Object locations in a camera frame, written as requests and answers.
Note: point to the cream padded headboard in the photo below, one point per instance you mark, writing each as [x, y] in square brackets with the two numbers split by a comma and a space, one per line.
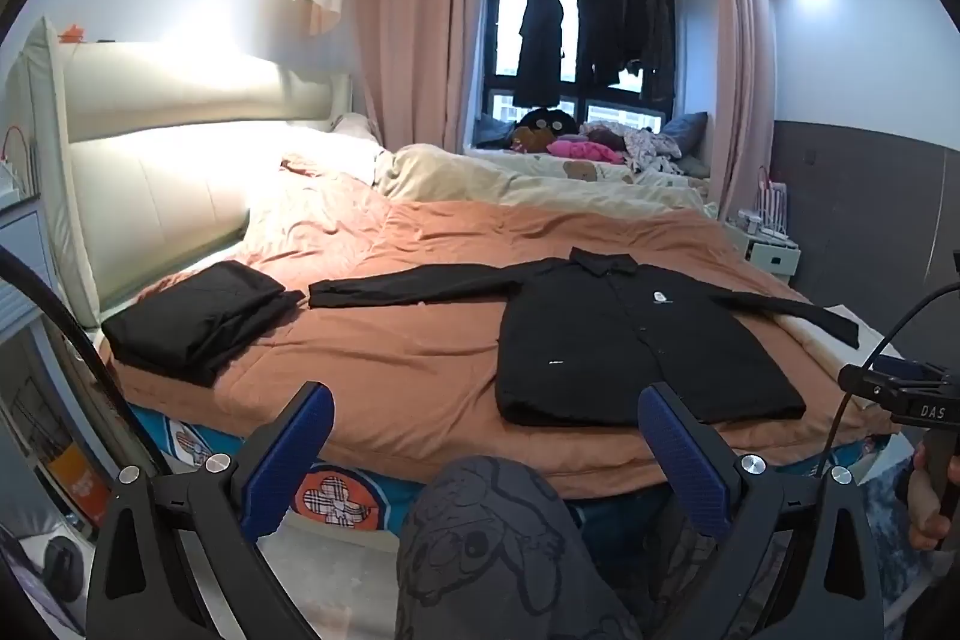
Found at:
[150, 160]

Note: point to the blue cushion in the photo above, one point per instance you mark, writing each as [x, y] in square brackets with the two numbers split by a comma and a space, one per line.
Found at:
[686, 133]

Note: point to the hanging black coat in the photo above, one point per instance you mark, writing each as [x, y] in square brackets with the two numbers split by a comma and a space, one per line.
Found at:
[538, 39]

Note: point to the pile of patterned clothes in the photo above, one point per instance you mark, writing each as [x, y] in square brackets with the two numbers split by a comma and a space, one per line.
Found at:
[649, 148]

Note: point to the black plush toy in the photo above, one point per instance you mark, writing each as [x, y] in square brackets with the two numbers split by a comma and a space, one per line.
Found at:
[547, 124]

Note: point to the person's right hand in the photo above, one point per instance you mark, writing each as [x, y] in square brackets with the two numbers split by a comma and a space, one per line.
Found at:
[921, 494]

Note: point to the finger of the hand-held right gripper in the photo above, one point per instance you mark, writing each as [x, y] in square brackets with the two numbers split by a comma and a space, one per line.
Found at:
[862, 379]

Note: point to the small orange object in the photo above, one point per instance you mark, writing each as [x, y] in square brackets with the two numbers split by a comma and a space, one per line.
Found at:
[71, 33]

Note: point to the dark framed window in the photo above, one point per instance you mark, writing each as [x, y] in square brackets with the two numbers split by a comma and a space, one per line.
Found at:
[574, 85]

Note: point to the pink garment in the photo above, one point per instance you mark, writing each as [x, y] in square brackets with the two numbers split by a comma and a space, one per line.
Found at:
[581, 148]

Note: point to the white nightstand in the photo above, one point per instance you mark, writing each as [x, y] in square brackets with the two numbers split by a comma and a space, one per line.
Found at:
[769, 250]

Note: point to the orange box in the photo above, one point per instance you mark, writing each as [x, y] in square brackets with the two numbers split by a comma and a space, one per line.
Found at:
[75, 482]

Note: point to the black long-sleeve shirt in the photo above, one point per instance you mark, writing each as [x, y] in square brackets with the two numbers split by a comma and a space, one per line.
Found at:
[645, 347]

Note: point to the folded black pants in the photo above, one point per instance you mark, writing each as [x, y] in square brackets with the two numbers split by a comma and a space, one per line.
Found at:
[199, 321]

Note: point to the bear print window seat mat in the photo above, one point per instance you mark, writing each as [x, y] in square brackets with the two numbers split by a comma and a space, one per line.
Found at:
[540, 166]

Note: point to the person's leg in patterned pants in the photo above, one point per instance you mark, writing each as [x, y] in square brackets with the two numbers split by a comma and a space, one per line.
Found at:
[495, 550]

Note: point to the grey bedside cabinet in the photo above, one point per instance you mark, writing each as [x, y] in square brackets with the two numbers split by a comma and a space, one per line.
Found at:
[22, 265]

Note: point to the dark round object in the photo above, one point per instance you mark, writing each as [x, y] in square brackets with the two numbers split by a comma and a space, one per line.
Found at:
[64, 569]

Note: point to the cream duvet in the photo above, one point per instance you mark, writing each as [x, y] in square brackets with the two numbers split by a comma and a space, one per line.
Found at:
[480, 175]

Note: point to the blue printed bed sheet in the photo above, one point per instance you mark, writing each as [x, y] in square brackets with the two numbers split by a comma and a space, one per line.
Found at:
[330, 497]

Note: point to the white pillow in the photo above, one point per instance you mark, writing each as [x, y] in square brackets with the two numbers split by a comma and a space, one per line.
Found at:
[337, 148]

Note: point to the cream blanket corner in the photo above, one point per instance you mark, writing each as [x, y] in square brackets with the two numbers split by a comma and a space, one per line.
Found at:
[832, 347]

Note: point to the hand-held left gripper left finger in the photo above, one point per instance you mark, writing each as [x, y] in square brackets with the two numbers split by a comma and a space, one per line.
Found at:
[289, 452]

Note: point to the orange blanket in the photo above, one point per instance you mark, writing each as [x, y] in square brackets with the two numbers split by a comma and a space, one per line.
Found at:
[420, 280]

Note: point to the pink curtain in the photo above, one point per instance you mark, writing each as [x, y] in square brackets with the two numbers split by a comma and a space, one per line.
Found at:
[420, 24]
[746, 85]

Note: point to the row of hanging dark clothes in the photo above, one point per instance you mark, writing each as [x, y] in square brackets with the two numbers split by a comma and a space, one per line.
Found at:
[626, 32]

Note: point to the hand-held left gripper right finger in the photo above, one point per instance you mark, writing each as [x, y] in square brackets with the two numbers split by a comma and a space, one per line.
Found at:
[686, 460]

